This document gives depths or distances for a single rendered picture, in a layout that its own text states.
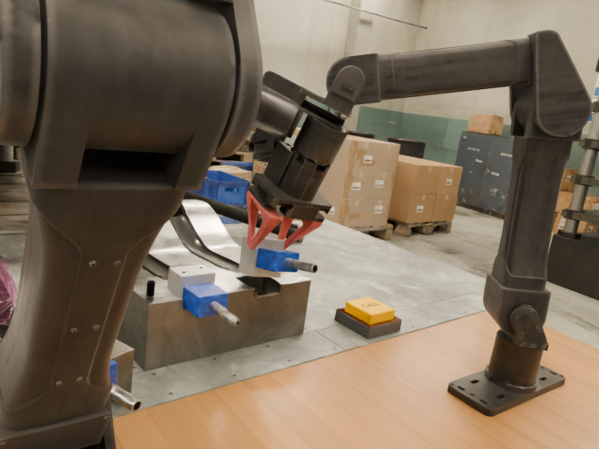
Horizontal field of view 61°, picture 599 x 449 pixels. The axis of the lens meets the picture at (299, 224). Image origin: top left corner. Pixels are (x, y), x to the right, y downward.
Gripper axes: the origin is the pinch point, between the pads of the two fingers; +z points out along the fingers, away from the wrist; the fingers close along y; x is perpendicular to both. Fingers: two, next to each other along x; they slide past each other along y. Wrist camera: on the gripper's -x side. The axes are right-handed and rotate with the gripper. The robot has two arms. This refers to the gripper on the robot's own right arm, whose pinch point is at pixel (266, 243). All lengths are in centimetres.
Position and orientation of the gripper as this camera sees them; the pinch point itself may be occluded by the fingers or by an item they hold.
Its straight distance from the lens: 73.0
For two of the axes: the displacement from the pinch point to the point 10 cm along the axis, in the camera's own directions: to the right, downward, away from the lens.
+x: 5.1, 5.7, -6.4
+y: -7.4, -0.8, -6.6
